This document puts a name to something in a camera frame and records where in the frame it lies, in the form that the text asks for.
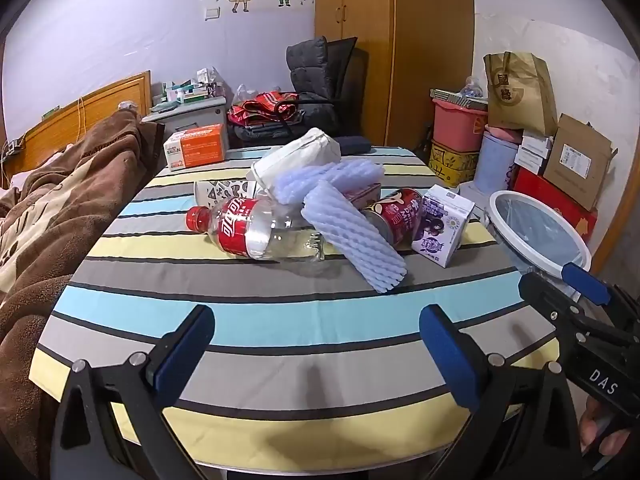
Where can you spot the lavender foam fruit net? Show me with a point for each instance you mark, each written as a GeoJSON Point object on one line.
{"type": "Point", "coordinates": [350, 235]}
{"type": "Point", "coordinates": [300, 185]}
{"type": "Point", "coordinates": [357, 172]}

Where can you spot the clutter of small boxes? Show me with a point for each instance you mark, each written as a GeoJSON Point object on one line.
{"type": "Point", "coordinates": [192, 90]}

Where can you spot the brown paper bag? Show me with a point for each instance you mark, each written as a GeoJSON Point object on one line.
{"type": "Point", "coordinates": [520, 95]}

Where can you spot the orange and white box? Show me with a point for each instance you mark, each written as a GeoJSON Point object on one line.
{"type": "Point", "coordinates": [200, 147]}

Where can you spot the light blue cylinder container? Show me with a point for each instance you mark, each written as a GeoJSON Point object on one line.
{"type": "Point", "coordinates": [492, 165]}

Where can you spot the dark folded clothes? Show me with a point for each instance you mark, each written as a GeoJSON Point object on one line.
{"type": "Point", "coordinates": [260, 132]}

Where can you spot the clear bottle with red label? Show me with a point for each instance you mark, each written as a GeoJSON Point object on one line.
{"type": "Point", "coordinates": [240, 227]}

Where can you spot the red gift box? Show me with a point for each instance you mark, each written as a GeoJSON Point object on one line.
{"type": "Point", "coordinates": [550, 195]}

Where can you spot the brown cardboard box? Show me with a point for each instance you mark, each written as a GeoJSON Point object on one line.
{"type": "Point", "coordinates": [575, 160]}

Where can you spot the patterned box lid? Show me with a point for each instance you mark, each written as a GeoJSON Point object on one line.
{"type": "Point", "coordinates": [450, 95]}

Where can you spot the clear plastic bag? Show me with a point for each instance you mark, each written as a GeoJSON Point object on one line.
{"type": "Point", "coordinates": [247, 94]}

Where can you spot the red striped bag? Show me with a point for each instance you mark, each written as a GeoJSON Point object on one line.
{"type": "Point", "coordinates": [255, 105]}

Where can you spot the person's right hand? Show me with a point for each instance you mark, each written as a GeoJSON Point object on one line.
{"type": "Point", "coordinates": [602, 432]}

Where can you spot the striped tablecloth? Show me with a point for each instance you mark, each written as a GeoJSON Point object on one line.
{"type": "Point", "coordinates": [300, 310]}

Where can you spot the yellow patterned box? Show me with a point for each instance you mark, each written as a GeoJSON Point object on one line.
{"type": "Point", "coordinates": [452, 162]}

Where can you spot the stack of white boxes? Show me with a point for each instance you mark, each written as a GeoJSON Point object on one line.
{"type": "Point", "coordinates": [532, 155]}

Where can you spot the grey cushioned chair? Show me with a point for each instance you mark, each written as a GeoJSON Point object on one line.
{"type": "Point", "coordinates": [312, 70]}

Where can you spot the pink plastic bin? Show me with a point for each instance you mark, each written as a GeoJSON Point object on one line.
{"type": "Point", "coordinates": [457, 127]}

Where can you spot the brown fleece blanket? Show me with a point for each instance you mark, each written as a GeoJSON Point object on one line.
{"type": "Point", "coordinates": [50, 210]}

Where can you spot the grey nightstand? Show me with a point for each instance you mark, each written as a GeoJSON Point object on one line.
{"type": "Point", "coordinates": [200, 115]}

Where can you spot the white wall socket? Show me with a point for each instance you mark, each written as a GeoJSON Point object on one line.
{"type": "Point", "coordinates": [212, 13]}

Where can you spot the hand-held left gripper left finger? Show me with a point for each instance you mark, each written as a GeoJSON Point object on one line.
{"type": "Point", "coordinates": [182, 347]}

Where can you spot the dark blue glasses case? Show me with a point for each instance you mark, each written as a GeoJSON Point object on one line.
{"type": "Point", "coordinates": [355, 145]}

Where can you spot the white patterned paper cup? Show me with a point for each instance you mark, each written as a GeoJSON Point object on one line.
{"type": "Point", "coordinates": [225, 191]}

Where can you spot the red cartoon milk can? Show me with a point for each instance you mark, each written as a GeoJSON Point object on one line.
{"type": "Point", "coordinates": [400, 220]}

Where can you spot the white tissue pack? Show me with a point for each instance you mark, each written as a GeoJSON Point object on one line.
{"type": "Point", "coordinates": [300, 152]}

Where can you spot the wooden wardrobe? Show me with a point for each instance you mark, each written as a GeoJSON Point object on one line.
{"type": "Point", "coordinates": [425, 60]}

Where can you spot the purple drink carton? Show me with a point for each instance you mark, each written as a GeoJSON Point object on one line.
{"type": "Point", "coordinates": [440, 230]}

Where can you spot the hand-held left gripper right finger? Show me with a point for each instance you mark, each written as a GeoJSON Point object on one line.
{"type": "Point", "coordinates": [450, 360]}

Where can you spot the white-rimmed trash bin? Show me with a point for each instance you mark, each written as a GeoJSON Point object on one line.
{"type": "Point", "coordinates": [540, 232]}

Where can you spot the wooden bed headboard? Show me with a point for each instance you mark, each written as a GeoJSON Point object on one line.
{"type": "Point", "coordinates": [100, 105]}

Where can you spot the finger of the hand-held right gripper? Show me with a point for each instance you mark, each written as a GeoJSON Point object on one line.
{"type": "Point", "coordinates": [540, 292]}
{"type": "Point", "coordinates": [585, 282]}

